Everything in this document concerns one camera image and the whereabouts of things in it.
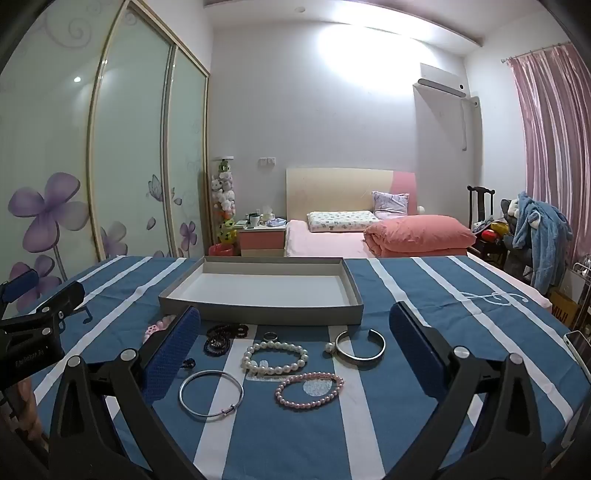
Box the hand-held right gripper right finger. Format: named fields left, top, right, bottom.
left=389, top=301, right=549, bottom=480

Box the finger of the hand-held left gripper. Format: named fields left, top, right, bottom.
left=0, top=269, right=41, bottom=306
left=0, top=281, right=86, bottom=341

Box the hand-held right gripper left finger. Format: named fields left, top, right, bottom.
left=48, top=305, right=203, bottom=480

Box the pink flower bead bracelet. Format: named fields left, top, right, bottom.
left=142, top=318, right=176, bottom=342

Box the black bead bracelet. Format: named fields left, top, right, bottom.
left=203, top=337, right=232, bottom=357

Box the silver cuff bangle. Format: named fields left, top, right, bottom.
left=335, top=329, right=386, bottom=370

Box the shallow grey cardboard box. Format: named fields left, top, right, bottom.
left=158, top=257, right=365, bottom=326

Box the pink pearl bracelet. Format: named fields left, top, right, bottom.
left=274, top=372, right=345, bottom=409

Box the person's left forearm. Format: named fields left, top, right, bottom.
left=0, top=381, right=47, bottom=457

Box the blue white striped tablecloth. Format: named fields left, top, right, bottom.
left=0, top=255, right=591, bottom=480

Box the folded pink quilt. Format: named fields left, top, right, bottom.
left=363, top=215, right=477, bottom=258

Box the dark grey chair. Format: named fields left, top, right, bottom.
left=501, top=198, right=536, bottom=280

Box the red yellow plush toy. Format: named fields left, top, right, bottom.
left=475, top=219, right=507, bottom=243

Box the bed with beige pink headboard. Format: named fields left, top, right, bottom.
left=283, top=167, right=481, bottom=259

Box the pink beige nightstand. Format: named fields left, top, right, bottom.
left=238, top=222, right=287, bottom=258

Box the purple floral pillow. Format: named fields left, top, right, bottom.
left=372, top=191, right=410, bottom=217

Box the white patterned pillow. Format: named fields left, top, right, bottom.
left=307, top=211, right=378, bottom=233

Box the brown cardboard box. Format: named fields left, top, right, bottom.
left=550, top=291, right=581, bottom=329

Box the dark wooden chair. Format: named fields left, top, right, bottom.
left=467, top=185, right=498, bottom=259

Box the white smartphone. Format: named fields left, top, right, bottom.
left=562, top=330, right=591, bottom=366

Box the floral sliding door wardrobe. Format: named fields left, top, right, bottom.
left=0, top=0, right=211, bottom=296

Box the blue fleece robe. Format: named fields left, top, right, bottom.
left=512, top=191, right=573, bottom=291

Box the column of plush toys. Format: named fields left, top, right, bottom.
left=210, top=158, right=237, bottom=245

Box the white pipe cover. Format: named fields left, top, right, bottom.
left=462, top=96, right=481, bottom=153

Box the pink curtain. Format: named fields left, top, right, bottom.
left=510, top=44, right=591, bottom=278

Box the white air conditioner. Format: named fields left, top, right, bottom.
left=417, top=63, right=468, bottom=97

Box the metal curtain rod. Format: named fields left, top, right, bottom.
left=501, top=41, right=571, bottom=64

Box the dark bead bracelet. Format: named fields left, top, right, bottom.
left=205, top=323, right=250, bottom=339

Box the white pearl bracelet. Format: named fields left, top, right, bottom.
left=240, top=342, right=309, bottom=376

